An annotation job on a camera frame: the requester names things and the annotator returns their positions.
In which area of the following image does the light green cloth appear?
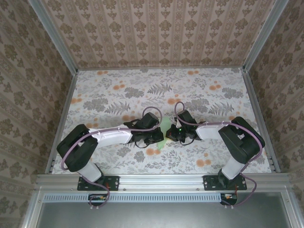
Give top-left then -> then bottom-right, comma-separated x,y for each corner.
155,116 -> 171,151

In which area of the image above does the floral table cover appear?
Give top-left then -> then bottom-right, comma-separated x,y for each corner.
51,67 -> 273,175

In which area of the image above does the grey metal panel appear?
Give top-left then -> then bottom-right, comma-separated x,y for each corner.
35,201 -> 294,228

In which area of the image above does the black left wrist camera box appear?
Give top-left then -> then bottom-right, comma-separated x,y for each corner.
142,113 -> 160,131

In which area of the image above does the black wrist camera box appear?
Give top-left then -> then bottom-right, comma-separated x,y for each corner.
142,113 -> 160,131
177,110 -> 198,126

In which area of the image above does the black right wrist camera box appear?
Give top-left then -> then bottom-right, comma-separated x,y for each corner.
177,110 -> 198,126

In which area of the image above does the aluminium mounting rail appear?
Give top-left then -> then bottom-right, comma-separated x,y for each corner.
35,172 -> 292,191

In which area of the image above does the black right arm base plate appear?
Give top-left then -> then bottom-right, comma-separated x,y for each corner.
203,175 -> 247,191

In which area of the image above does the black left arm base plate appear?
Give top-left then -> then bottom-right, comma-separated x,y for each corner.
77,175 -> 120,191

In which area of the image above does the slotted grey cable duct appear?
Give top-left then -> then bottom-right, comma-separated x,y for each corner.
44,192 -> 238,203

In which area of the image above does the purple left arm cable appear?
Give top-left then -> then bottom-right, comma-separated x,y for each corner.
61,106 -> 163,211

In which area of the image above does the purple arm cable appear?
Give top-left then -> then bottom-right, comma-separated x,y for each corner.
174,101 -> 265,210
61,106 -> 163,211

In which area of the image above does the aluminium side rail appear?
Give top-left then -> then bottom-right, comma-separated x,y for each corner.
44,70 -> 79,176
242,67 -> 281,175

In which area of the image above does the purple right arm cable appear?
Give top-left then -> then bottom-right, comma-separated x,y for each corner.
174,101 -> 265,210

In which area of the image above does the aluminium corner post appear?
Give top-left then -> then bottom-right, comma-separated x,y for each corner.
30,0 -> 79,74
242,0 -> 290,72

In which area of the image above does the aluminium lower frame bar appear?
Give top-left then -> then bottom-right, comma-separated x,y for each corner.
22,186 -> 46,228
281,187 -> 304,228

